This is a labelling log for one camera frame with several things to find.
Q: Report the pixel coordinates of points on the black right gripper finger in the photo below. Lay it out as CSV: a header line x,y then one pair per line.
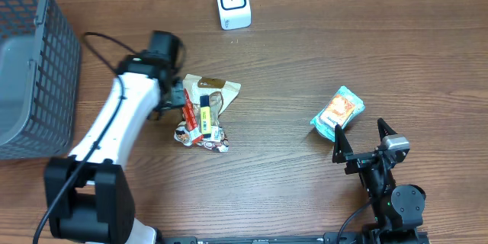
x,y
342,146
384,129

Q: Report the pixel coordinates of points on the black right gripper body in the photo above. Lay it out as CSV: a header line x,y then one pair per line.
x,y
359,162

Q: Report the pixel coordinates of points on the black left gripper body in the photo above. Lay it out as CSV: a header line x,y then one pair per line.
x,y
174,97

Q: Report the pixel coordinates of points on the red snack bar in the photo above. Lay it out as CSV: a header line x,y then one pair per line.
x,y
191,121

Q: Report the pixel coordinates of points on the yellow highlighter pen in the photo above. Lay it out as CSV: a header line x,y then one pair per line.
x,y
205,116

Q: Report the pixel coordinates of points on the teal wet wipes pack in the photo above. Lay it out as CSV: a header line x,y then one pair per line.
x,y
327,131

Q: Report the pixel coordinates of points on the brown paper snack bag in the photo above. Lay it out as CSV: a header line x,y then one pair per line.
x,y
197,86

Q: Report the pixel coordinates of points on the white printed snack packet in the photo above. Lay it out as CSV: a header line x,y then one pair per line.
x,y
218,142

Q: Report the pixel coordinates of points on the orange tissue pack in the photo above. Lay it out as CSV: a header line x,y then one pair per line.
x,y
337,112

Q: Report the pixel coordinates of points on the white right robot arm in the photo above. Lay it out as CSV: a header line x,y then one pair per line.
x,y
397,209

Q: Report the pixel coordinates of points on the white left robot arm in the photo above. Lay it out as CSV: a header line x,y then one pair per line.
x,y
88,197

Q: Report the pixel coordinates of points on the white barcode scanner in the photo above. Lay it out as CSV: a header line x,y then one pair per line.
x,y
234,14

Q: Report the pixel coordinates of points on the grey plastic basket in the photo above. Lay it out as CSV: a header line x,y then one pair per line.
x,y
40,67

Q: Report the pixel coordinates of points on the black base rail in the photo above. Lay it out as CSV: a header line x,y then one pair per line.
x,y
259,239

